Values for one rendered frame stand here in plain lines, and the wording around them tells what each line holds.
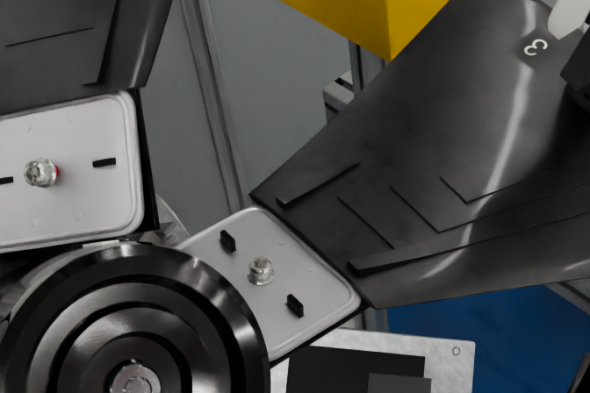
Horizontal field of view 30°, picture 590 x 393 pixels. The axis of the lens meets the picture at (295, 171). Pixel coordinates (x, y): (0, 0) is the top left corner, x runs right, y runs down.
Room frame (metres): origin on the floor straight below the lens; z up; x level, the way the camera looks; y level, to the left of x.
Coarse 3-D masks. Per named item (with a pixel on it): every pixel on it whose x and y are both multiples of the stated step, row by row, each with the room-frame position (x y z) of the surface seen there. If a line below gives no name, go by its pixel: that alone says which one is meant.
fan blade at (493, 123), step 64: (512, 0) 0.53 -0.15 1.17; (448, 64) 0.48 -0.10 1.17; (512, 64) 0.48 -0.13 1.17; (384, 128) 0.44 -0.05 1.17; (448, 128) 0.43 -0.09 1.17; (512, 128) 0.43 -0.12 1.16; (576, 128) 0.43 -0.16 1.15; (256, 192) 0.41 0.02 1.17; (320, 192) 0.40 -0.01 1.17; (384, 192) 0.39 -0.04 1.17; (448, 192) 0.39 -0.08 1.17; (512, 192) 0.39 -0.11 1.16; (576, 192) 0.39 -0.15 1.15; (320, 256) 0.36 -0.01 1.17; (384, 256) 0.35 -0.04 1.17; (448, 256) 0.35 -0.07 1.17; (512, 256) 0.35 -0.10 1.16; (576, 256) 0.35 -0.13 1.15
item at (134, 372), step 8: (128, 368) 0.26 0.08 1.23; (136, 368) 0.27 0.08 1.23; (144, 368) 0.27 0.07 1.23; (152, 368) 0.27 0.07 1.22; (120, 376) 0.26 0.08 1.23; (128, 376) 0.26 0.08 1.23; (136, 376) 0.26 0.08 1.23; (144, 376) 0.26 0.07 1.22; (152, 376) 0.26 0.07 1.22; (112, 384) 0.26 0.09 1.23; (120, 384) 0.26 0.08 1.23; (128, 384) 0.26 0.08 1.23; (136, 384) 0.26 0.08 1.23; (144, 384) 0.26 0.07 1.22; (152, 384) 0.26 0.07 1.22; (160, 384) 0.26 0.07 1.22; (112, 392) 0.26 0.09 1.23; (120, 392) 0.26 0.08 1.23; (128, 392) 0.26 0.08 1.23; (136, 392) 0.26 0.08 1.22; (144, 392) 0.26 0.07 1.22; (152, 392) 0.26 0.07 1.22; (160, 392) 0.26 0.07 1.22
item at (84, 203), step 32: (96, 96) 0.38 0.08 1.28; (128, 96) 0.37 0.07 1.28; (0, 128) 0.39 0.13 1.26; (32, 128) 0.38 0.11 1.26; (64, 128) 0.38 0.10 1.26; (96, 128) 0.37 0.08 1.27; (128, 128) 0.36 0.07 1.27; (0, 160) 0.38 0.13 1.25; (32, 160) 0.37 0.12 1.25; (64, 160) 0.37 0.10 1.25; (96, 160) 0.36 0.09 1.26; (128, 160) 0.35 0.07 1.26; (0, 192) 0.37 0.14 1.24; (32, 192) 0.36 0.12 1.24; (64, 192) 0.36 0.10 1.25; (96, 192) 0.35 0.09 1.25; (128, 192) 0.34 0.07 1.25; (0, 224) 0.36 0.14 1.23; (32, 224) 0.35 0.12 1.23; (64, 224) 0.34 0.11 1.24; (96, 224) 0.34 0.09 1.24; (128, 224) 0.33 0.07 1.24
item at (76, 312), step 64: (0, 256) 0.36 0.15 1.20; (64, 256) 0.31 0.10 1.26; (128, 256) 0.30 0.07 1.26; (192, 256) 0.30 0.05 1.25; (0, 320) 0.28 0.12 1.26; (64, 320) 0.28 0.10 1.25; (128, 320) 0.28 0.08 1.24; (192, 320) 0.29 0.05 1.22; (256, 320) 0.29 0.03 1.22; (0, 384) 0.25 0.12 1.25; (64, 384) 0.26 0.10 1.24; (192, 384) 0.26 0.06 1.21; (256, 384) 0.27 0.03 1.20
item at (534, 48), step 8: (536, 32) 0.50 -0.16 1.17; (520, 40) 0.50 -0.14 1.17; (528, 40) 0.50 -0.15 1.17; (536, 40) 0.50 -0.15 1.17; (544, 40) 0.50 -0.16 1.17; (552, 40) 0.50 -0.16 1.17; (512, 48) 0.49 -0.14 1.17; (520, 48) 0.49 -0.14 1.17; (528, 48) 0.49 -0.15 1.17; (536, 48) 0.49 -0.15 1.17; (544, 48) 0.49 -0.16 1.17; (552, 48) 0.49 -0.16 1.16; (560, 48) 0.49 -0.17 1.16; (520, 56) 0.48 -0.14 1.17; (528, 56) 0.48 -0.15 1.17; (536, 56) 0.48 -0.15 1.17; (544, 56) 0.48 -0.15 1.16; (528, 64) 0.48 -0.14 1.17; (536, 64) 0.48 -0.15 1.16
